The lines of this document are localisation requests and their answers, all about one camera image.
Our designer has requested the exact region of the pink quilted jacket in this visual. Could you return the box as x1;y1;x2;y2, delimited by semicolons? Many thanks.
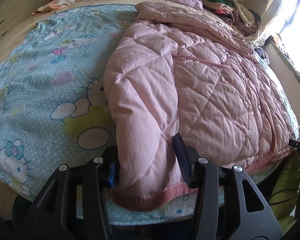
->
103;2;294;211

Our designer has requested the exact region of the pile of mixed clothes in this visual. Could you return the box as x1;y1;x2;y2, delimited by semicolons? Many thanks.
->
202;0;261;37

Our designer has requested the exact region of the blue Hello Kitty sheet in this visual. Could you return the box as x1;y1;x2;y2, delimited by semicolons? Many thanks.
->
0;3;300;227

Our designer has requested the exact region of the beige bed sheet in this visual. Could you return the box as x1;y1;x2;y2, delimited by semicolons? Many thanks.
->
0;0;171;73

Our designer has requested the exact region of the window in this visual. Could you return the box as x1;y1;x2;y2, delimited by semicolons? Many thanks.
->
278;0;300;71

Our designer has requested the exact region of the peach white small garment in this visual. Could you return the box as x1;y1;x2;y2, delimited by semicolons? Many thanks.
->
32;0;83;16

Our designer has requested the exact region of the cream curtain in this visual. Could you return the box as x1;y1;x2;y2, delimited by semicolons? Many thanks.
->
245;0;282;45

